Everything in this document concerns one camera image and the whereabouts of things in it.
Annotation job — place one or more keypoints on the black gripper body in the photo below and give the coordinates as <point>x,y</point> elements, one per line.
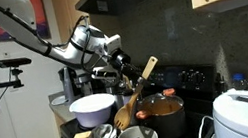
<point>131,72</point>

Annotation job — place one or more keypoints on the wooden spatula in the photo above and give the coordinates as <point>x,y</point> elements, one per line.
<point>127,110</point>

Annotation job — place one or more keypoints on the large white mixing bowl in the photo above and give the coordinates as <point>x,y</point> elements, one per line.
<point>92,110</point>

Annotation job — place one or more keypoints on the steel cylinder container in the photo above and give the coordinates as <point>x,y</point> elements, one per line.
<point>128,97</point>

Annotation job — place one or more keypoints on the steel tumbler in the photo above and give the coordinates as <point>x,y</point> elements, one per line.
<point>119,102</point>

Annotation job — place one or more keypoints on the black stove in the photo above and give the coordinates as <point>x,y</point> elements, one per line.
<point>193,77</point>

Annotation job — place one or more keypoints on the black coffee maker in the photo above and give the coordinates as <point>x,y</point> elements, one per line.
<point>67,85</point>

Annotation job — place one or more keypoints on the yellow sponge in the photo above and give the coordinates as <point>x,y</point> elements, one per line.
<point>81,136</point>

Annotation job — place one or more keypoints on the dark glass bottle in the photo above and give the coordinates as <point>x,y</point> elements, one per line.
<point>221,83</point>

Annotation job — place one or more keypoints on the white plate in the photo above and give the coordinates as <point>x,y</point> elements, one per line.
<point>58,100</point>

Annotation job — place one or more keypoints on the clear bottle with blue cap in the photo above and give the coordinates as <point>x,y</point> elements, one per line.
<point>240,81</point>

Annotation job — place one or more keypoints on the orange framed picture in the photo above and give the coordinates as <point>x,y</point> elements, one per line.
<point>40,15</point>

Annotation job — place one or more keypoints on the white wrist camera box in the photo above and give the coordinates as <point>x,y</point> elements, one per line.
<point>104,73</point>

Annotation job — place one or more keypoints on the black stereo camera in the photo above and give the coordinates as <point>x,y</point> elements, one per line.
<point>13,62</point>

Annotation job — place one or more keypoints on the white wall thermostat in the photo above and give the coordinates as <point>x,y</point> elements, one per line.
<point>6,54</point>

